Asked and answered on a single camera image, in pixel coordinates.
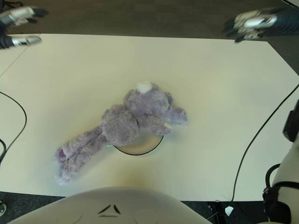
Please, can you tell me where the purple plush doll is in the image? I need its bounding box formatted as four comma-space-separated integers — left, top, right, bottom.
54, 80, 189, 187

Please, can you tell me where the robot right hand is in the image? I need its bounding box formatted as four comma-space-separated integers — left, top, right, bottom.
221, 7, 299, 42

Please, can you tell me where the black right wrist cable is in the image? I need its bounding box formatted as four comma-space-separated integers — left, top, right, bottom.
231, 84, 299, 203

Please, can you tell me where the white plate black rim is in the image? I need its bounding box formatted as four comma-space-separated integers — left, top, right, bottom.
113, 134, 164, 156

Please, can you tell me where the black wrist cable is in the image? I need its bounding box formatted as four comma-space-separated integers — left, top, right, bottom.
0, 91, 28, 164
231, 84, 299, 203

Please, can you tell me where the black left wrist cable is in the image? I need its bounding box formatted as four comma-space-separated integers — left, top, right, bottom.
0, 91, 28, 164

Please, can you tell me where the silver robot torso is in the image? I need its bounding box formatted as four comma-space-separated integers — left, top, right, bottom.
9, 186, 211, 224

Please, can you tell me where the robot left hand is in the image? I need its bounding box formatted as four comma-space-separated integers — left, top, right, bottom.
0, 6, 49, 49

